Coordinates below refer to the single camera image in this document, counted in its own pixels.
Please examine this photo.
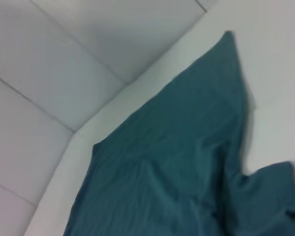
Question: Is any blue-green t-shirt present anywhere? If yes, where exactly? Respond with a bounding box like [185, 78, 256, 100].
[61, 30, 295, 236]

